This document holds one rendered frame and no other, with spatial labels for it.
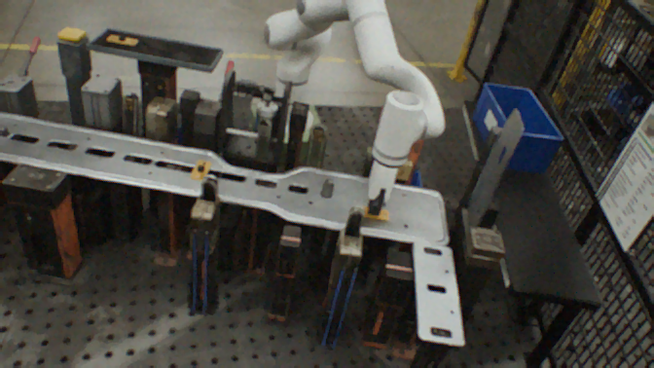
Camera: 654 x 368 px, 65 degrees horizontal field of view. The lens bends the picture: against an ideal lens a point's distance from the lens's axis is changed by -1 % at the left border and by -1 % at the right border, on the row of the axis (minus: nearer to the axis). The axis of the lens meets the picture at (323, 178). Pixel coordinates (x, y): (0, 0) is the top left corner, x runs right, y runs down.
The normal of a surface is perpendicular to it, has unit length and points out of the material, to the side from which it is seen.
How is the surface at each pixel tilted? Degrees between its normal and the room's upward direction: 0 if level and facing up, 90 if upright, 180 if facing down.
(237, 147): 0
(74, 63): 90
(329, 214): 0
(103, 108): 90
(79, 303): 0
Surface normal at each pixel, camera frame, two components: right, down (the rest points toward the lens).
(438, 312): 0.16, -0.78
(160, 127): -0.09, 0.60
